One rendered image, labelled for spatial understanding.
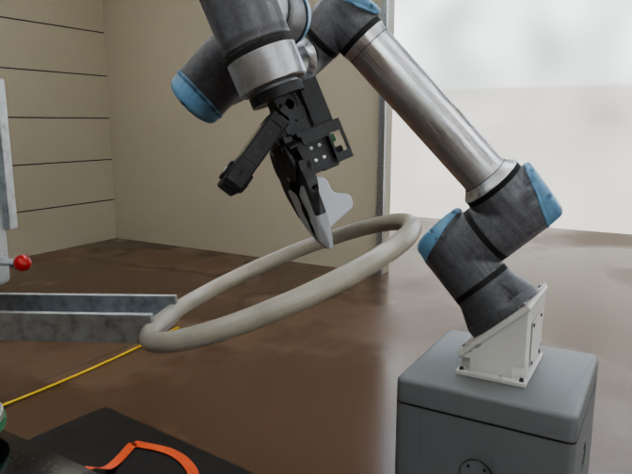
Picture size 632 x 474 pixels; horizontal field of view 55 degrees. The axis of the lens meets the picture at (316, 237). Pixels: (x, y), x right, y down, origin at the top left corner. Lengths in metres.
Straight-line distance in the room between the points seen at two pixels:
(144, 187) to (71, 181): 0.82
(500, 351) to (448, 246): 0.27
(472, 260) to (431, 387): 0.31
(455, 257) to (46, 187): 6.33
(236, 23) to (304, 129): 0.15
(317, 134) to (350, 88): 5.16
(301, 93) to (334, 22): 0.66
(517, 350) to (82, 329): 0.92
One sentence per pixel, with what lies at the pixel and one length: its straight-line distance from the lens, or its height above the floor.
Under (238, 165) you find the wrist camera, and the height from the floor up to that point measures 1.39.
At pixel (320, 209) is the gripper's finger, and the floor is 1.33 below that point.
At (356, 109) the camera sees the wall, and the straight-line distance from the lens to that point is 5.87.
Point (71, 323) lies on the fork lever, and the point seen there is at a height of 1.11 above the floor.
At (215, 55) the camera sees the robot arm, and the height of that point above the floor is 1.53.
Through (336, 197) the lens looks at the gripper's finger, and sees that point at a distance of 0.77.
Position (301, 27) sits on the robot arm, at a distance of 0.91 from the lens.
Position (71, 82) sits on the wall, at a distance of 7.67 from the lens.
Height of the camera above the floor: 1.44
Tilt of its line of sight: 11 degrees down
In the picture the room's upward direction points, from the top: straight up
